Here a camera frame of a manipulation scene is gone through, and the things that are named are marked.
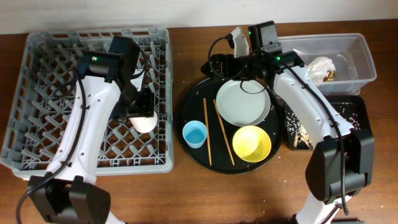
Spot pink plastic cup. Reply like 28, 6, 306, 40
129, 112, 158, 133

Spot blue plastic cup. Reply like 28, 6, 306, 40
182, 120, 207, 149

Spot yellow bowl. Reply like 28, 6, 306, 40
232, 126, 272, 163

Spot white paper napkin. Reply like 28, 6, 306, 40
307, 57, 336, 83

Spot food scraps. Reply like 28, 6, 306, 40
284, 103, 364, 150

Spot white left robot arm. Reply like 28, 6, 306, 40
16, 36, 158, 223

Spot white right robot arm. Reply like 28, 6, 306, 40
201, 21, 375, 223

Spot grey dishwasher rack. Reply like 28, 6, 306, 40
1, 27, 174, 180

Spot left wooden chopstick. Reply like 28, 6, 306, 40
203, 98, 212, 166

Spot wooden chopstick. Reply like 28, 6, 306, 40
203, 98, 212, 166
213, 99, 235, 166

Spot grey round plate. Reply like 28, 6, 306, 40
216, 80, 271, 126

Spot right wooden chopstick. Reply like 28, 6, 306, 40
213, 99, 235, 166

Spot round black tray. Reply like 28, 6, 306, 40
175, 78, 285, 174

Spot clear plastic bin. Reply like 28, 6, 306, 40
279, 33, 377, 95

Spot black rectangular tray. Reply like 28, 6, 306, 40
283, 95, 372, 151

